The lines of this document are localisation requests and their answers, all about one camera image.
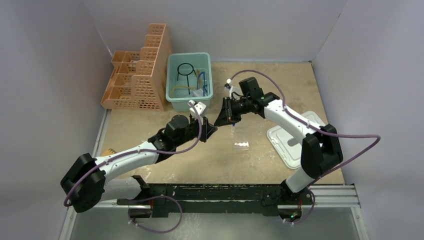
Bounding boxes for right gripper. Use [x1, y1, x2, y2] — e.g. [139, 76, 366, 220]
[215, 96, 252, 128]

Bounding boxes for blue safety glasses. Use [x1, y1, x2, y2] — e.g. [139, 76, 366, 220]
[196, 71, 208, 97]

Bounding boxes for clear well plate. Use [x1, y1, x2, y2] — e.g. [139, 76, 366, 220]
[231, 123, 250, 151]

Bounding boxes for amber rubber tubing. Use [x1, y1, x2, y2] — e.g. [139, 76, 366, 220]
[169, 69, 202, 98]

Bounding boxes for black ring stand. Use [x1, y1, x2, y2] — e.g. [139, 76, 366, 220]
[176, 62, 195, 94]

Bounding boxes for white tub lid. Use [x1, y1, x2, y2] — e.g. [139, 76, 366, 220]
[264, 108, 324, 170]

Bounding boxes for white paper tag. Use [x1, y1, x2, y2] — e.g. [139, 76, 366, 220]
[191, 88, 208, 98]

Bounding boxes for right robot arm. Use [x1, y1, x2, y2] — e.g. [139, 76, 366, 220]
[214, 77, 343, 204]

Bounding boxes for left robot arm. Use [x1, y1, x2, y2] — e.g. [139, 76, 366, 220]
[60, 114, 218, 213]

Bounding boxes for teal plastic tub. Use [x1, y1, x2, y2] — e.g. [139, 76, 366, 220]
[165, 52, 214, 112]

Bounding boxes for orange plastic rack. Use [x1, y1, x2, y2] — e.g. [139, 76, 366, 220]
[100, 23, 172, 111]

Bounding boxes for orange spiral notebook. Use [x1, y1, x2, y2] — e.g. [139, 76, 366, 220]
[100, 148, 117, 157]

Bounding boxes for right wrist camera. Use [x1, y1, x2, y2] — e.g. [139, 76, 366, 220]
[224, 78, 242, 100]

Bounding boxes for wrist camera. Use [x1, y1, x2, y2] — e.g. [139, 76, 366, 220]
[224, 78, 242, 100]
[188, 100, 208, 117]

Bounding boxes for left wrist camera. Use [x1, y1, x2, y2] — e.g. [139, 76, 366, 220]
[188, 100, 208, 117]

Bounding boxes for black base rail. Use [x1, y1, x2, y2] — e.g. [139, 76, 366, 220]
[117, 183, 313, 221]

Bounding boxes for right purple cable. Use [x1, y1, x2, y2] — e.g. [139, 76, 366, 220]
[226, 69, 382, 226]

